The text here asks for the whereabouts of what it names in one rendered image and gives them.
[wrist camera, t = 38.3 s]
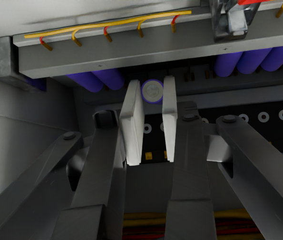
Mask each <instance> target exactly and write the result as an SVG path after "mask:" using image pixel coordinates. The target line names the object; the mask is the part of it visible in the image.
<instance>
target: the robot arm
mask: <svg viewBox="0 0 283 240"><path fill-rule="evenodd" d="M162 116H163V125H164V132H165V140H166V151H167V159H168V160H169V161H170V162H174V164H173V176H172V189H171V199H168V202H167V212H166V227H165V236H163V237H160V238H156V239H152V240H217V235H216V227H215V217H214V208H213V201H212V198H211V192H210V184H209V176H208V168H207V160H208V161H217V162H218V167H219V169H220V170H221V172H222V173H223V175H224V176H225V178H226V179H227V181H228V183H229V184H230V186H231V187H232V189H233V190H234V192H235V193H236V195H237V197H238V198H239V200H240V201H241V203H242V204H243V206H244V207H245V209H246V210H247V212H248V213H249V215H250V216H251V218H252V219H253V221H254V223H255V224H256V226H257V227H258V229H259V231H260V232H261V233H262V235H263V236H264V238H265V240H283V154H282V153H281V152H279V150H278V149H276V148H275V147H274V146H273V145H272V144H271V143H270V142H269V141H267V140H266V139H265V138H264V137H263V136H262V135H261V134H260V133H258V132H257V131H256V130H255V129H254V128H253V127H252V126H250V125H249V124H248V123H247V122H246V121H245V120H244V119H242V118H241V117H239V116H235V115H225V116H221V117H219V118H217V119H216V124H211V123H206V122H203V121H202V118H201V116H199V112H198V108H197V104H196V103H195V102H194V101H182V102H177V100H176V86H175V77H173V76H172V75H170V76H166V77H165V78H164V89H163V107H162ZM93 119H94V124H95V128H96V129H95V132H94V135H92V136H89V137H85V138H83V137H82V134H81V133H80V132H77V131H74V132H71V131H70V132H66V133H65V134H63V135H61V136H60V137H58V138H57V139H56V140H55V141H54V142H53V143H52V144H51V145H50V146H49V147H48V148H47V149H46V150H45V151H44V152H43V153H42V154H41V155H40V156H39V157H38V158H37V159H36V160H34V161H33V162H32V163H31V164H30V165H29V166H28V167H27V168H26V169H25V170H24V171H23V172H22V173H21V174H20V175H19V176H18V177H17V178H16V179H15V180H14V181H13V182H12V183H11V184H10V185H9V186H8V187H7V188H6V189H5V190H4V191H3V192H2V193H1V194H0V240H122V230H123V216H124V201H125V187H126V172H127V165H126V159H127V164H129V165H130V166H132V165H139V163H141V154H142V143H143V133H144V122H145V112H144V105H143V99H142V97H141V86H140V81H138V80H131V81H130V82H129V86H128V89H127V93H126V96H125V99H124V103H123V106H122V109H117V110H114V109H105V110H100V111H97V112H96V113H94V114H93ZM125 158H126V159H125Z"/></svg>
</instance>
